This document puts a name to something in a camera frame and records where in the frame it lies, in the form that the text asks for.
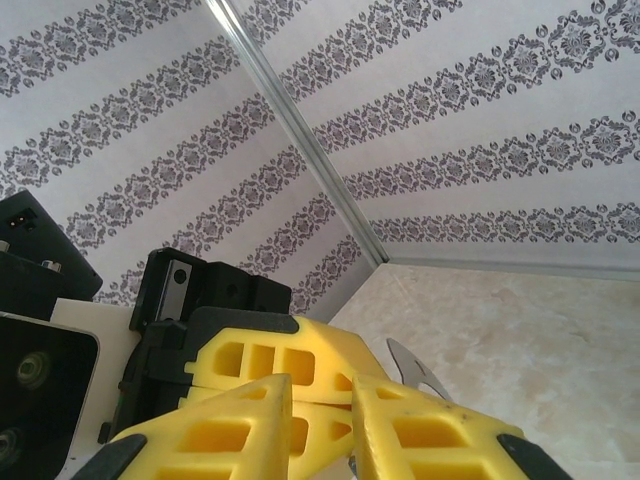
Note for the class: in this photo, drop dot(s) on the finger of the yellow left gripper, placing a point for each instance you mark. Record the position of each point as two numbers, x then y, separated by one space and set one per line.
320 427
330 360

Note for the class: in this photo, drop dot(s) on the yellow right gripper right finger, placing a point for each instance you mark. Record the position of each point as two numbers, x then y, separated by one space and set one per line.
425 445

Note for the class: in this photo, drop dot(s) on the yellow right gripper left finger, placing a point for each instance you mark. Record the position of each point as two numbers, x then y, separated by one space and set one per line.
225 440

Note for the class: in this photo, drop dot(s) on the metal keyring with small rings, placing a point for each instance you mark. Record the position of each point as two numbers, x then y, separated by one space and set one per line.
407 367

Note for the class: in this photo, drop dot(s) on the aluminium corner post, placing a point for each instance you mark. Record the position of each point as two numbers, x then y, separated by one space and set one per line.
302 135

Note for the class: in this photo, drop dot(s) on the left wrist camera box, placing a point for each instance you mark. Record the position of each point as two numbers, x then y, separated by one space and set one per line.
50 380

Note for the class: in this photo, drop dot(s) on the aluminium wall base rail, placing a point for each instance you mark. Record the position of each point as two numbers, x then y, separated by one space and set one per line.
500 267

